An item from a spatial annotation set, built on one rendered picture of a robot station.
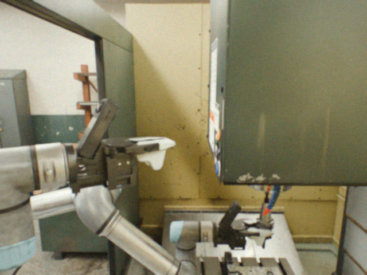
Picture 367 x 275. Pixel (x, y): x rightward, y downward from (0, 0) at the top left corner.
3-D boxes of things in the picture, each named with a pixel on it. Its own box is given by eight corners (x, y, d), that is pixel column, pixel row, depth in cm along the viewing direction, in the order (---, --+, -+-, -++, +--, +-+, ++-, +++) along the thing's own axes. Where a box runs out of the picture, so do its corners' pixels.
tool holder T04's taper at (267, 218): (272, 223, 97) (274, 205, 96) (260, 222, 98) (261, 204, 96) (270, 216, 102) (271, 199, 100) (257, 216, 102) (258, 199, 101)
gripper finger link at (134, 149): (152, 148, 56) (110, 153, 52) (152, 139, 56) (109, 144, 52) (162, 153, 52) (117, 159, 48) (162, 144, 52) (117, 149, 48)
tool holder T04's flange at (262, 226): (275, 231, 97) (276, 224, 96) (257, 229, 98) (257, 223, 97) (272, 222, 103) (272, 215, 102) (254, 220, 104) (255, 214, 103)
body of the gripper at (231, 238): (242, 238, 106) (211, 238, 106) (243, 217, 104) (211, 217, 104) (247, 250, 98) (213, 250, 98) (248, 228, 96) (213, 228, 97)
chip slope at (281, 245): (155, 311, 148) (153, 268, 143) (164, 240, 214) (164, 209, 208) (324, 315, 147) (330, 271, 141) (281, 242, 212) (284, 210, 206)
